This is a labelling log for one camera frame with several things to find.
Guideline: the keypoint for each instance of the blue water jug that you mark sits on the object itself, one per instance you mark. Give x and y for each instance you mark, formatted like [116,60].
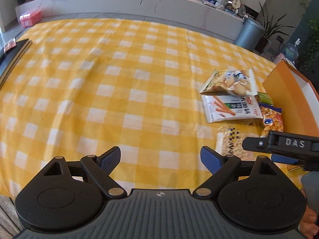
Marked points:
[291,50]

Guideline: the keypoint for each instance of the clear popcorn ball bag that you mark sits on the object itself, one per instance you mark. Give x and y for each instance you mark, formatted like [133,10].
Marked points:
[229,141]

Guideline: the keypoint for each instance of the potted plant by bin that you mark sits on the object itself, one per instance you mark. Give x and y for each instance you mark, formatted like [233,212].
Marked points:
[271,27]

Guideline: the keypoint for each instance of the white gluten stick packet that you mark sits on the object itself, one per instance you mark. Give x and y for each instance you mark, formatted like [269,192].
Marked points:
[225,108]

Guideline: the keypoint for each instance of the person right hand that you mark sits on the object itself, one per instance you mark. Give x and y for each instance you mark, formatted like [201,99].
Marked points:
[307,225]

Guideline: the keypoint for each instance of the yellow checkered tablecloth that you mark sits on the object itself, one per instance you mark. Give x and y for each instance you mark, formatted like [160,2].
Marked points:
[84,86]

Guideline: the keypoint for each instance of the green pea snack packet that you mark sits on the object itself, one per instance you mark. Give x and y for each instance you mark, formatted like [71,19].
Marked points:
[264,98]

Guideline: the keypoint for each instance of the grey blue trash bin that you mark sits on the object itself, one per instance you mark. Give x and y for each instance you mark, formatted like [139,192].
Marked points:
[250,34]

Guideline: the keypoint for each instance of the orange blue chips bag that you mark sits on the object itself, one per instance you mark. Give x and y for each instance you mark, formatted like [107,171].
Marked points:
[271,119]

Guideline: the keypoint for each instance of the hanging green vine plant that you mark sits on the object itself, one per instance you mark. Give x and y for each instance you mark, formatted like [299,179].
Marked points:
[311,46]

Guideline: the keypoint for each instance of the black notebook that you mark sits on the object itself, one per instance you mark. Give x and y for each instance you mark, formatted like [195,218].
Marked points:
[10,55]

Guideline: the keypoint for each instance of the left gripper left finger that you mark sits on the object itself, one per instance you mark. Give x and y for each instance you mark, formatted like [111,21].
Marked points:
[96,170]

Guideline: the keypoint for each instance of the beige bread snack bag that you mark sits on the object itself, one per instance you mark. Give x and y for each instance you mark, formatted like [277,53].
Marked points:
[233,82]

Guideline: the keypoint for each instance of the white marble tv console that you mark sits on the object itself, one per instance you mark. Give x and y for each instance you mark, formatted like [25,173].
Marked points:
[192,13]

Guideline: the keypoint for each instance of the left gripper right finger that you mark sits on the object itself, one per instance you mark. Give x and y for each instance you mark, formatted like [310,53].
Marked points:
[224,169]

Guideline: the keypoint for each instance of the pink storage box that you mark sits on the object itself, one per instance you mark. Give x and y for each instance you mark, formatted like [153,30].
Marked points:
[30,18]

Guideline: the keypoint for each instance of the orange cardboard box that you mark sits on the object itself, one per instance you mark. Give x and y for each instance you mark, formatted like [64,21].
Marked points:
[296,96]

